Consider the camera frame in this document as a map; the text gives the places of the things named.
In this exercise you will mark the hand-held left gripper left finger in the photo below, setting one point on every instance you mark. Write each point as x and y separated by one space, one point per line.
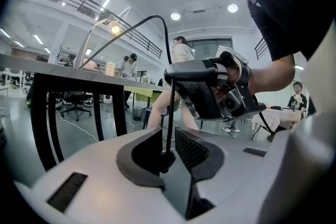
118 196

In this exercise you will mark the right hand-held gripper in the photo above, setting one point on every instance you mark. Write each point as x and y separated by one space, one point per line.
242 60

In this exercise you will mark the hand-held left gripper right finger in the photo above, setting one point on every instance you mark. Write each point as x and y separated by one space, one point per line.
236 165

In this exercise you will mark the white desk lamp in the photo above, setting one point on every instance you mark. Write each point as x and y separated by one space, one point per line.
115 29

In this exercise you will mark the person's right forearm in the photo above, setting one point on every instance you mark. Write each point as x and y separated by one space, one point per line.
273 73

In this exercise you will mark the round ceiling light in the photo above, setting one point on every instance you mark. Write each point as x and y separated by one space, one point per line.
175 16
232 8

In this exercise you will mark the person's right hand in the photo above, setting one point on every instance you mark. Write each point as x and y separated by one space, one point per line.
233 70

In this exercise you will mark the dark glass entrance door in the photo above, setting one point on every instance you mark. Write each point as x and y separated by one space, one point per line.
210 48

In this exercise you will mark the yellow-green table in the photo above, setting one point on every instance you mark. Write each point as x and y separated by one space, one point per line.
141 93

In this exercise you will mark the checked cloth table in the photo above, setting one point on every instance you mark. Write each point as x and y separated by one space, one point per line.
275 116

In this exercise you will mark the black mesh waste bin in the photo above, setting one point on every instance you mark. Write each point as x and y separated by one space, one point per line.
137 113

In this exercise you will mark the ceiling air conditioner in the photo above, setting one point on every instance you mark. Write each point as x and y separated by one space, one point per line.
199 11

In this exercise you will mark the short black railing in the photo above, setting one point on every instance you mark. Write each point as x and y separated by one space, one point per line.
261 48

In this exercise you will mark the cream lidded cup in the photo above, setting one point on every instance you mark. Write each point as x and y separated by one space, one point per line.
110 69

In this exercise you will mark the white table with black legs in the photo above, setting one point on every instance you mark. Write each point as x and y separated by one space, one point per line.
78 74

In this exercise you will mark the person's black t-shirt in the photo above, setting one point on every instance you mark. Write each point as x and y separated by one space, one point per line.
288 8

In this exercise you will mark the long black mezzanine railing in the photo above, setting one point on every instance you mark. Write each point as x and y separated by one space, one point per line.
86 8

